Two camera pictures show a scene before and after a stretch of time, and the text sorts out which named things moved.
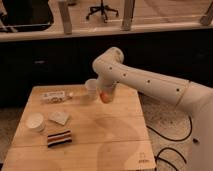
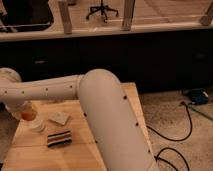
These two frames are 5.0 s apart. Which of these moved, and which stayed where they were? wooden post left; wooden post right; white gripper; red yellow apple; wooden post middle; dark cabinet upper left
Moved: red yellow apple; white gripper
Stayed: dark cabinet upper left; wooden post right; wooden post left; wooden post middle
